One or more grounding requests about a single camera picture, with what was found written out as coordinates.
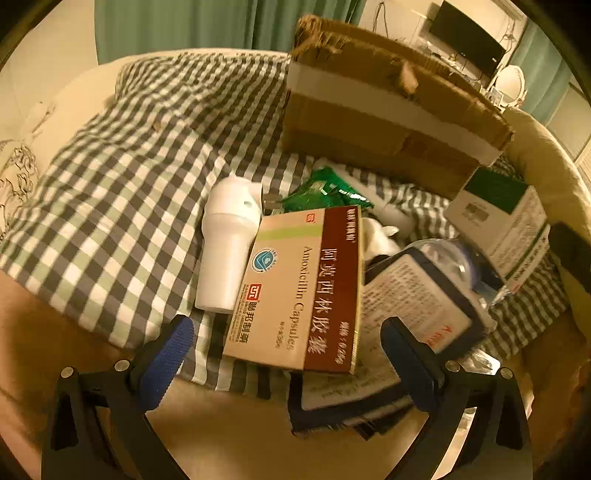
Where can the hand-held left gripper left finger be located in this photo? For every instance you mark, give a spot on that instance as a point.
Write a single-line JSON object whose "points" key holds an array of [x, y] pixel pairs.
{"points": [[170, 364]]}

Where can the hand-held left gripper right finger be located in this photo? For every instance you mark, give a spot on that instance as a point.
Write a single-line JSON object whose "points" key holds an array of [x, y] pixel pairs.
{"points": [[411, 364]]}

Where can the maroon and beige medicine box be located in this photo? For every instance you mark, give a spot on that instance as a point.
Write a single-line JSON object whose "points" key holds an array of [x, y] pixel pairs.
{"points": [[286, 286]]}

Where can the green foil packet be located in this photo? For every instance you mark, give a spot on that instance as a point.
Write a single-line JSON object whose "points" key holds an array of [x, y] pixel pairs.
{"points": [[323, 189]]}

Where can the torn cardboard box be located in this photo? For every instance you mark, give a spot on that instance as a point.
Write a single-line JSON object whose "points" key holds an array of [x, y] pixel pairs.
{"points": [[369, 129]]}

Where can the dark blue medicine box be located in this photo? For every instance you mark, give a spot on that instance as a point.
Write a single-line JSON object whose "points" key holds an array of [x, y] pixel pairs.
{"points": [[406, 286]]}

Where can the green and white medicine box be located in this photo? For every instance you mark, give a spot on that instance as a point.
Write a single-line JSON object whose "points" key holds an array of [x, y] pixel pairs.
{"points": [[503, 217]]}

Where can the beige cushion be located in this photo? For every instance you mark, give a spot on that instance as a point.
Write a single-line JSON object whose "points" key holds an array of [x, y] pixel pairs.
{"points": [[554, 175]]}

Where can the white plastic bottle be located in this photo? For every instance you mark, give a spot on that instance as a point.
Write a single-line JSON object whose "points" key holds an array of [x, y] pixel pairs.
{"points": [[221, 258]]}

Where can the white crumpled wrapper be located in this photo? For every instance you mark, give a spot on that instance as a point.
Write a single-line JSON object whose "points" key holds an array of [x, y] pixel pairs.
{"points": [[378, 237]]}

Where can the white oval vanity mirror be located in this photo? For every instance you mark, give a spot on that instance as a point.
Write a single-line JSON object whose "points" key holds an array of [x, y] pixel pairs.
{"points": [[510, 81]]}

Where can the narrow green curtain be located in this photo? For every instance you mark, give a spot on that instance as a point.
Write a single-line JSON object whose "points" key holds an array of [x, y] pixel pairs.
{"points": [[540, 69]]}

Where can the checkered blanket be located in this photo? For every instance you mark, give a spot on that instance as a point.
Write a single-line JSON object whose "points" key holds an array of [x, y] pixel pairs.
{"points": [[115, 184]]}

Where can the black flat screen monitor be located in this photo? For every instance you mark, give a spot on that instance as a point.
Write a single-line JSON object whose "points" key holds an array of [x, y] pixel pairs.
{"points": [[466, 37]]}

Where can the white patterned pillow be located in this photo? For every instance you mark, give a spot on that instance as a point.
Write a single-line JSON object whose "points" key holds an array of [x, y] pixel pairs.
{"points": [[18, 170]]}

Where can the wide green curtain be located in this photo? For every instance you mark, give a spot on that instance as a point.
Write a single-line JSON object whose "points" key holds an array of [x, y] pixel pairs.
{"points": [[184, 23]]}

